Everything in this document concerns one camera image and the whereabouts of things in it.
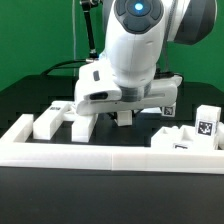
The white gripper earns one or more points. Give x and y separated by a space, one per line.
95 92

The white chair seat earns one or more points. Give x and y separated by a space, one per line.
186 138

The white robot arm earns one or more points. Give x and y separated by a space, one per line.
123 78

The white chair back part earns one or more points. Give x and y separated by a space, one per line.
82 126

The white long chair part left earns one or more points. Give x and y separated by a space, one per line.
50 120

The white tag base sheet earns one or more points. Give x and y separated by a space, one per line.
154 110

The white U-shaped fence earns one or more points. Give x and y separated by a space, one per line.
16 151

